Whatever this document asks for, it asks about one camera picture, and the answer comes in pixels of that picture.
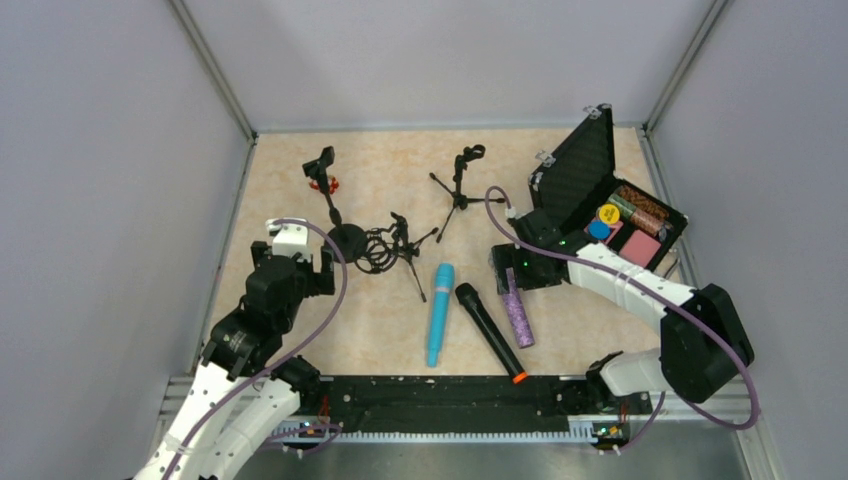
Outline teal microphone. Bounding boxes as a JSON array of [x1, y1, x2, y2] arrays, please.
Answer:
[[426, 263, 455, 368]]

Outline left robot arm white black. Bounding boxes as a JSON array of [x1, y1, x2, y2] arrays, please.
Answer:
[[135, 239, 338, 479]]

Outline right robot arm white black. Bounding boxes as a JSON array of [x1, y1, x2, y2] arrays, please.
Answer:
[[492, 220, 760, 412]]

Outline purple cable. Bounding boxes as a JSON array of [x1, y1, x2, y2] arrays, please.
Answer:
[[158, 218, 350, 480], [484, 185, 762, 455]]

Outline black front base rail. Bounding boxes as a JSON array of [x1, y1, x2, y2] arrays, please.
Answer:
[[297, 375, 599, 434]]

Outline shock mount tripod stand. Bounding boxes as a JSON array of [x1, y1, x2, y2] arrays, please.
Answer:
[[354, 212, 439, 303]]

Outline poker chip rolls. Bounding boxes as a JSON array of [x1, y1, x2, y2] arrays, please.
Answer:
[[607, 185, 671, 241]]

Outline small black tripod stand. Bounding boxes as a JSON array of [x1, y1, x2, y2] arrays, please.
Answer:
[[429, 144, 486, 243]]

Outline round base microphone stand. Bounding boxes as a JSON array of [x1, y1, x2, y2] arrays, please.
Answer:
[[302, 146, 366, 264]]

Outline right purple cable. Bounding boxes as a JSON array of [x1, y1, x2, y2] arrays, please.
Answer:
[[484, 185, 762, 455]]

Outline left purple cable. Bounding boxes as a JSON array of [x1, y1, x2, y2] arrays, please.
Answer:
[[158, 218, 350, 480]]

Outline black microphone orange end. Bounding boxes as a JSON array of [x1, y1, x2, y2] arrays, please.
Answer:
[[455, 283, 528, 384]]

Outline purple glitter microphone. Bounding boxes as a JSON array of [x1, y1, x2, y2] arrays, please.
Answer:
[[501, 268, 535, 349]]

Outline blue round chip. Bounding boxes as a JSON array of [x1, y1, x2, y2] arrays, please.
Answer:
[[587, 221, 612, 240]]

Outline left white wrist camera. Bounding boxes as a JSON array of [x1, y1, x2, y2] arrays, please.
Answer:
[[265, 218, 312, 258]]

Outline yellow round chip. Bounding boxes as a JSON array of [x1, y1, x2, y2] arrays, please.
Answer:
[[597, 203, 621, 225]]

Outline black foam lined case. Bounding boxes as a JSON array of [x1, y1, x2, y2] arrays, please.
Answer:
[[528, 103, 689, 270]]

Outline pink card box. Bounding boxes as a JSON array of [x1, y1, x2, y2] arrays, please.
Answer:
[[619, 230, 661, 267]]

